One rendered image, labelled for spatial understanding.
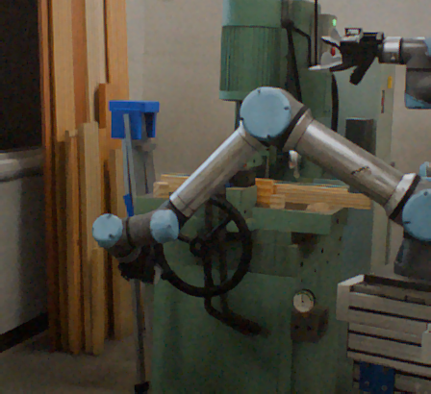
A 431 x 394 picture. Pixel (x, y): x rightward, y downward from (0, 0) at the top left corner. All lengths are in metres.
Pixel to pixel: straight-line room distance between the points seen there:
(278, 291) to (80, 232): 1.68
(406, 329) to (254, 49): 0.95
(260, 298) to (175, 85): 2.86
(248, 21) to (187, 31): 2.67
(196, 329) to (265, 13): 0.95
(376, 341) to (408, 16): 3.03
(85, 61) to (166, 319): 1.96
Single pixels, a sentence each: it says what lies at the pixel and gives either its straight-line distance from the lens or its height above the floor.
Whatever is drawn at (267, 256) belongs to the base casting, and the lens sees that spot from 2.58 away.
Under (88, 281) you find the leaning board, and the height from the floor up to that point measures 0.33.
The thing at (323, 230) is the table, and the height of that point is 0.85.
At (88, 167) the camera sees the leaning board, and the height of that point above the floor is 0.84.
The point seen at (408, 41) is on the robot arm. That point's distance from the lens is 2.50.
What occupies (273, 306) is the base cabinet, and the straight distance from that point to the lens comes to 2.60.
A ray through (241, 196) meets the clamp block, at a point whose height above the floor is 0.94.
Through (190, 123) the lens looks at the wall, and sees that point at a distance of 5.29.
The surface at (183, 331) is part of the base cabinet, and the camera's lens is 2.72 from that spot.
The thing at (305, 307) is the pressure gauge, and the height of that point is 0.65.
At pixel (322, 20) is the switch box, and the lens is 2.95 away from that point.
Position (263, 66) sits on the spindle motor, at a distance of 2.65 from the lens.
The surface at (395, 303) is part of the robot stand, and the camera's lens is 2.18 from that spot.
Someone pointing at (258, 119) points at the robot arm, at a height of 1.17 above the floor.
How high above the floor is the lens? 1.26
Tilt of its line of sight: 6 degrees down
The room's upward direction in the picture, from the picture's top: 2 degrees clockwise
